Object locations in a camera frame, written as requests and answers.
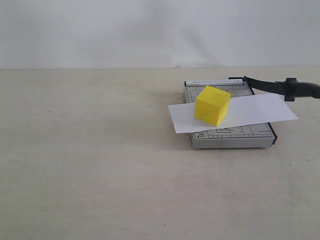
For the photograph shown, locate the yellow foam cube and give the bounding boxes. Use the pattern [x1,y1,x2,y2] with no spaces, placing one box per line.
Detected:
[194,85,231,127]

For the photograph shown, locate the white paper sheet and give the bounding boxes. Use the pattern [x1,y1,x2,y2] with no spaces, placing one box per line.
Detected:
[168,93,297,134]

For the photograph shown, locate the black cutter blade arm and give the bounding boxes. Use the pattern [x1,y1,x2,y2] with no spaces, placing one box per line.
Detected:
[228,76,320,102]

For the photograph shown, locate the grey paper cutter base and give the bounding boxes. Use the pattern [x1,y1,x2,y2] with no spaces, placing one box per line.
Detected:
[184,77,278,149]

